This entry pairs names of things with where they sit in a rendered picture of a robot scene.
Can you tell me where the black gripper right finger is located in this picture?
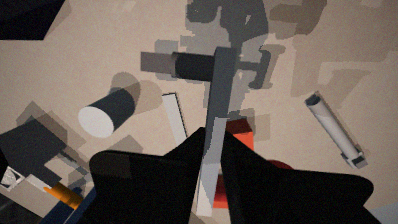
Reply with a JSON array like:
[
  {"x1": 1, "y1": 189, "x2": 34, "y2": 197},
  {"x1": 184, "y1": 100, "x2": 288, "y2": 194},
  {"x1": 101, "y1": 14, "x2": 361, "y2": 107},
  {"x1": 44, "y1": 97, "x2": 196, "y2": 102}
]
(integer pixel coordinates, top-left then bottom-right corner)
[{"x1": 220, "y1": 130, "x2": 374, "y2": 224}]

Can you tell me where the small red block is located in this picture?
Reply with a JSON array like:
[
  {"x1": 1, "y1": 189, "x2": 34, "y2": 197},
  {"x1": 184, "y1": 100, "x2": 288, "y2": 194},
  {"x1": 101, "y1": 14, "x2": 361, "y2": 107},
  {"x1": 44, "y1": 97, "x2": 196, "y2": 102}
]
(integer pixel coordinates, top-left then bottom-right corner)
[
  {"x1": 213, "y1": 175, "x2": 228, "y2": 208},
  {"x1": 225, "y1": 119, "x2": 254, "y2": 151}
]

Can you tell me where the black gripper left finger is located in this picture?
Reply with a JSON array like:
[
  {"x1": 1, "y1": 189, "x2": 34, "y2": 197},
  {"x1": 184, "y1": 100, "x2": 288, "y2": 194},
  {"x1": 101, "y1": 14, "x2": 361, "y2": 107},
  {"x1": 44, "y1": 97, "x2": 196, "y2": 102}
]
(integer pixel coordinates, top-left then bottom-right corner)
[{"x1": 89, "y1": 127, "x2": 206, "y2": 224}]

